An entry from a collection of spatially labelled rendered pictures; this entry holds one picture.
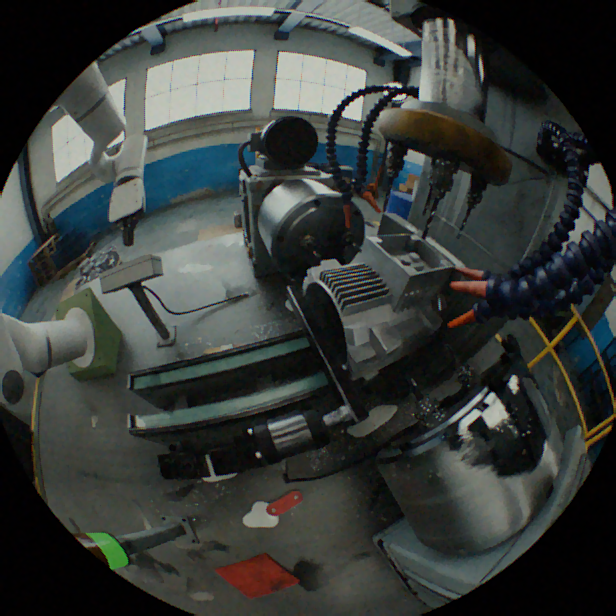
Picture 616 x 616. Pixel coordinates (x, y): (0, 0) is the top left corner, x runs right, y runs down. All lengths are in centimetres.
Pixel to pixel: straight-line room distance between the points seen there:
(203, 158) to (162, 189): 130
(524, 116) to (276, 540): 93
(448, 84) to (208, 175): 555
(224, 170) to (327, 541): 584
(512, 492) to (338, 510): 36
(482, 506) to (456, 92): 40
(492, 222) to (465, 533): 47
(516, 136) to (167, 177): 581
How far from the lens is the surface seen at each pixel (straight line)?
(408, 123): 23
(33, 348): 61
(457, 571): 34
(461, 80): 29
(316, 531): 51
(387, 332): 27
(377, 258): 30
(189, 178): 570
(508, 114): 50
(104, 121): 54
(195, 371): 43
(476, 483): 22
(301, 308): 33
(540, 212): 44
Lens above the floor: 127
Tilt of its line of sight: 47 degrees down
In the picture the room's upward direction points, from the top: 6 degrees clockwise
